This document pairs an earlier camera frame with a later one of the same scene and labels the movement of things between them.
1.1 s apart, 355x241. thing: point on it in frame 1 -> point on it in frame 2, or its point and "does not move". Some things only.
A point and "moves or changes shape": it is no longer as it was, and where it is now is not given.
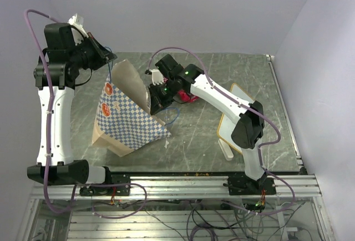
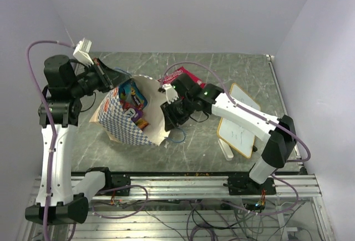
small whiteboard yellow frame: (228, 124) does not move
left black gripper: (102, 54) -> (110, 78)
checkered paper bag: (123, 123) moves or changes shape
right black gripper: (157, 103) -> (171, 120)
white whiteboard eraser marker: (226, 149) does not move
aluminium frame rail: (183, 187) does not move
